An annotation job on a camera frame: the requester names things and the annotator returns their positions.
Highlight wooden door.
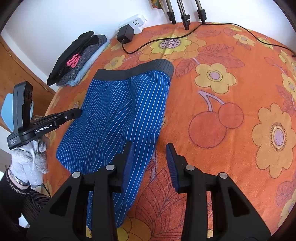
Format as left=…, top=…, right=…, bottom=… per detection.
left=0, top=35, right=56, bottom=130

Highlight light blue object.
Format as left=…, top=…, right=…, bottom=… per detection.
left=1, top=93, right=36, bottom=131

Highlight blue striped pants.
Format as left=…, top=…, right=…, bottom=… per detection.
left=56, top=59, right=174, bottom=229

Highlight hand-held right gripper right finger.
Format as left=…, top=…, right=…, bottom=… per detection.
left=166, top=143, right=271, bottom=241

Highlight metal tripod leg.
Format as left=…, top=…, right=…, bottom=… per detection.
left=195, top=0, right=207, bottom=24
left=177, top=0, right=191, bottom=31
left=165, top=0, right=177, bottom=25

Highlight light blue folded garment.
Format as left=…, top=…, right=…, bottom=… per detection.
left=69, top=38, right=111, bottom=87

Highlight stack of folded clothes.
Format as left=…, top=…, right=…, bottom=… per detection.
left=47, top=31, right=99, bottom=86

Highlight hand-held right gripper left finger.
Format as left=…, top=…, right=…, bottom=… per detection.
left=26, top=142, right=135, bottom=241

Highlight orange floral blanket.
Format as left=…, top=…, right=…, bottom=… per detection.
left=43, top=22, right=296, bottom=241

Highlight beaded bracelet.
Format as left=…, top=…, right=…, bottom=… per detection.
left=5, top=167, right=31, bottom=193

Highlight white power strip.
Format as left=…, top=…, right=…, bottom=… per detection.
left=119, top=14, right=147, bottom=35

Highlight black power adapter with cable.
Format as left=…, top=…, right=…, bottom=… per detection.
left=121, top=23, right=296, bottom=58

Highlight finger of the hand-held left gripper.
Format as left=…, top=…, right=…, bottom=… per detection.
left=30, top=108, right=82, bottom=127

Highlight grey folded garment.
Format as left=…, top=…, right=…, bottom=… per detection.
left=57, top=35, right=107, bottom=86

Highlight person's left forearm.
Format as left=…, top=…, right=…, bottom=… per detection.
left=0, top=166, right=52, bottom=229

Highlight person's left hand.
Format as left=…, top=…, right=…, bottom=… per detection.
left=10, top=137, right=49, bottom=188

